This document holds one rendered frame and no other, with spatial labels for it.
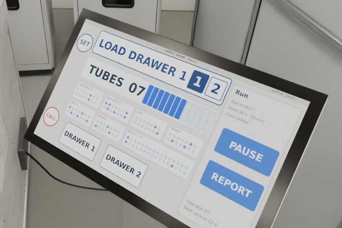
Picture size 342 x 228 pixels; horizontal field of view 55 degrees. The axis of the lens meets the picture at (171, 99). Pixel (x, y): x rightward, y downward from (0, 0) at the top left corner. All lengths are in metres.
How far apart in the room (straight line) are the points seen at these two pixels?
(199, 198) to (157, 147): 0.12
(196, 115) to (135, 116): 0.12
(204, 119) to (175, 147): 0.07
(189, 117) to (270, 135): 0.14
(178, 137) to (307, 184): 0.95
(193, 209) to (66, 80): 0.37
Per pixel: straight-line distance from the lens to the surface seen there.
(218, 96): 0.58
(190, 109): 0.59
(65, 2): 4.12
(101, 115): 0.66
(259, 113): 0.57
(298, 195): 1.54
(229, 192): 0.57
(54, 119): 0.73
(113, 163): 0.64
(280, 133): 0.56
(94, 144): 0.67
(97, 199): 1.86
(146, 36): 0.66
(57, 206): 1.86
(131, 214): 0.89
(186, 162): 0.58
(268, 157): 0.56
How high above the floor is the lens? 1.47
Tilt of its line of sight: 35 degrees down
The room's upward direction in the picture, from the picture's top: 7 degrees clockwise
